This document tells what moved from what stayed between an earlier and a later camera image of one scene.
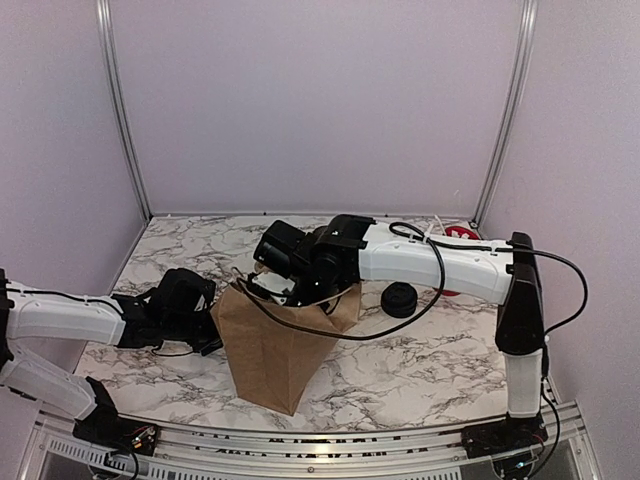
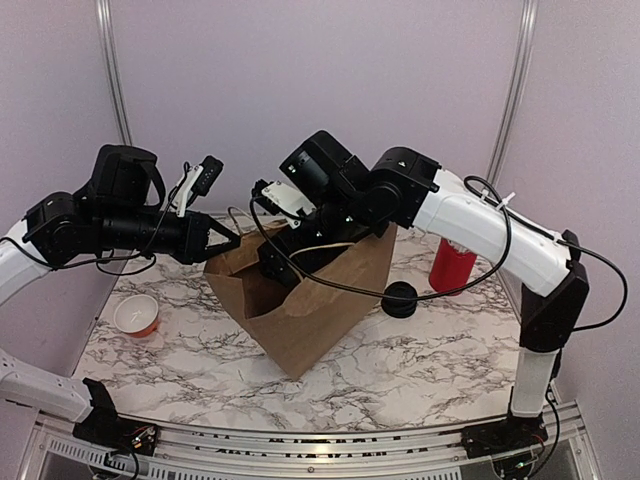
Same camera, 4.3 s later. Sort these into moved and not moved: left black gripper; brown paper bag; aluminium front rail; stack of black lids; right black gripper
Moved: brown paper bag; left black gripper; right black gripper
Not moved: stack of black lids; aluminium front rail
